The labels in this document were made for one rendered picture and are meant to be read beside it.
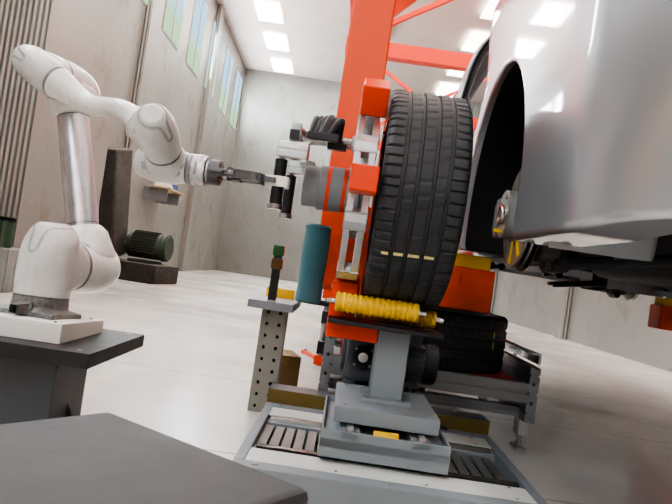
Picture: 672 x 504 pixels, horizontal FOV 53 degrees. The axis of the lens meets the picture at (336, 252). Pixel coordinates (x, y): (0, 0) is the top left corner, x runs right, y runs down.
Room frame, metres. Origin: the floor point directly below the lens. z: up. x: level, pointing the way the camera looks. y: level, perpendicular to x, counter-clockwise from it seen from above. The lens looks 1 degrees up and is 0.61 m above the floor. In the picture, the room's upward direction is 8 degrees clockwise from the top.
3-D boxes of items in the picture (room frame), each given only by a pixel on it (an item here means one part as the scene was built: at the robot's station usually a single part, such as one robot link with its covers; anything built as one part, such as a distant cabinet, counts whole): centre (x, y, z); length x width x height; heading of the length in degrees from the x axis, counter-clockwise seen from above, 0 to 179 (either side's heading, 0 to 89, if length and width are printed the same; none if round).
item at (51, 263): (1.97, 0.83, 0.51); 0.18 x 0.16 x 0.22; 166
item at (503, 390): (3.85, -0.45, 0.14); 2.47 x 0.85 x 0.27; 179
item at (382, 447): (2.09, -0.21, 0.13); 0.50 x 0.36 x 0.10; 179
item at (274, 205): (1.92, 0.19, 0.83); 0.04 x 0.04 x 0.16
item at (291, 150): (1.92, 0.16, 0.93); 0.09 x 0.05 x 0.05; 89
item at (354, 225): (2.09, -0.04, 0.85); 0.54 x 0.07 x 0.54; 179
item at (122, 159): (10.01, 2.95, 0.96); 1.13 x 1.12 x 1.93; 90
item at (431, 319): (2.09, -0.21, 0.49); 0.29 x 0.06 x 0.06; 89
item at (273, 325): (2.70, 0.21, 0.21); 0.10 x 0.10 x 0.42; 89
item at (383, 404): (2.09, -0.21, 0.32); 0.40 x 0.30 x 0.28; 179
